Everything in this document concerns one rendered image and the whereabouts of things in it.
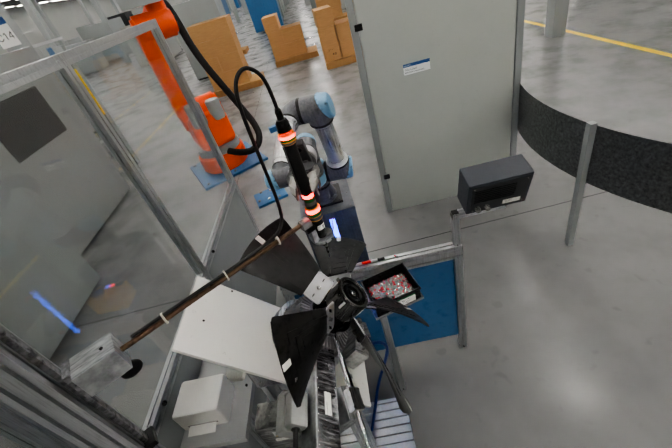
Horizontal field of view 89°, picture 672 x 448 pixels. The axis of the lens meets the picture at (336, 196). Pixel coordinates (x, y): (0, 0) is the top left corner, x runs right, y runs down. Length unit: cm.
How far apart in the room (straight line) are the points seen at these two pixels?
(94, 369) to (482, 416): 183
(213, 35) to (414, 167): 672
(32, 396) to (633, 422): 231
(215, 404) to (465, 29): 264
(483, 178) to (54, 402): 144
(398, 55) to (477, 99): 76
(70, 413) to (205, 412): 53
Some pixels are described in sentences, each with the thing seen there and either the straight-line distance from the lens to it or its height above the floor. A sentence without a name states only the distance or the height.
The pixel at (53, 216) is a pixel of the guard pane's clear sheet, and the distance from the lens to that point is 127.
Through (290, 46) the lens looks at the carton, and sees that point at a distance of 1022.
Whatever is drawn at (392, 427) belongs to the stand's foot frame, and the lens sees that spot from 216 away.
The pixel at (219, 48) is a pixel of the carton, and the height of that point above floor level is 102.
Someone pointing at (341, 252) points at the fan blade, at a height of 118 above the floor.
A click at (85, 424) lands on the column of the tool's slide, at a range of 106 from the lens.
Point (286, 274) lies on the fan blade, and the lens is 113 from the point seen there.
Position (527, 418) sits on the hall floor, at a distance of 228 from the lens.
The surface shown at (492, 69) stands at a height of 111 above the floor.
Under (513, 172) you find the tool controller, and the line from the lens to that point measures 154.
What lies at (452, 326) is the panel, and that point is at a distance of 225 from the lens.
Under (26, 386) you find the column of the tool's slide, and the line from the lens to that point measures 96.
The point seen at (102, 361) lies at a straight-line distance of 96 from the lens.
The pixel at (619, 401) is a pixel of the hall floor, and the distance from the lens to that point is 243.
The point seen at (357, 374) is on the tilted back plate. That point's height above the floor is 87.
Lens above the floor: 209
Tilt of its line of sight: 34 degrees down
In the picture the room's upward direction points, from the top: 17 degrees counter-clockwise
